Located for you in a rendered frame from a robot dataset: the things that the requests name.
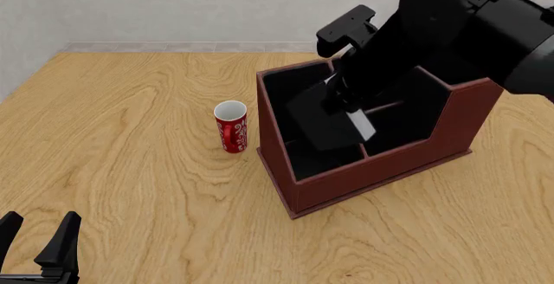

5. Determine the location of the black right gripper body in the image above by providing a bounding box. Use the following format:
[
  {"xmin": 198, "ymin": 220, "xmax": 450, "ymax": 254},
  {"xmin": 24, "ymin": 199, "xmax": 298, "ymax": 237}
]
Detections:
[{"xmin": 323, "ymin": 71, "xmax": 352, "ymax": 99}]

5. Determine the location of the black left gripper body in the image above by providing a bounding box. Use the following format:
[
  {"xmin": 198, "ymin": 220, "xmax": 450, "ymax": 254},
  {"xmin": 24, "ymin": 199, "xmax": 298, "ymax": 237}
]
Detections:
[{"xmin": 0, "ymin": 265, "xmax": 81, "ymax": 284}]

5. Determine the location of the black plate on short stalk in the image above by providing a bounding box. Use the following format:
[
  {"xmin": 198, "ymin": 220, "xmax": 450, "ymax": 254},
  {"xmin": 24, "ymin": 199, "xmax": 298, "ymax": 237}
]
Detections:
[{"xmin": 315, "ymin": 3, "xmax": 378, "ymax": 60}]

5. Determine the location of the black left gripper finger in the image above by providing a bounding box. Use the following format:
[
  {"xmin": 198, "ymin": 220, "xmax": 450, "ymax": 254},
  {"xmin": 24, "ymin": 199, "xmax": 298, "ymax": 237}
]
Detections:
[
  {"xmin": 33, "ymin": 211, "xmax": 83, "ymax": 269},
  {"xmin": 0, "ymin": 211, "xmax": 24, "ymax": 266}
]

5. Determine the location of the red mug with white pattern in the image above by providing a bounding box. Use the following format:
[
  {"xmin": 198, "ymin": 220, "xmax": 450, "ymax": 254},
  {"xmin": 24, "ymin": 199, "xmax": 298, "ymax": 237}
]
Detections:
[{"xmin": 213, "ymin": 100, "xmax": 248, "ymax": 154}]

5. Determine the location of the red-brown desk caddy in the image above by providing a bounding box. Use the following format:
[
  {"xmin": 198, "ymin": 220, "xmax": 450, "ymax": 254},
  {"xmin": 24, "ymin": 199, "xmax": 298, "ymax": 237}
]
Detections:
[{"xmin": 255, "ymin": 56, "xmax": 506, "ymax": 221}]

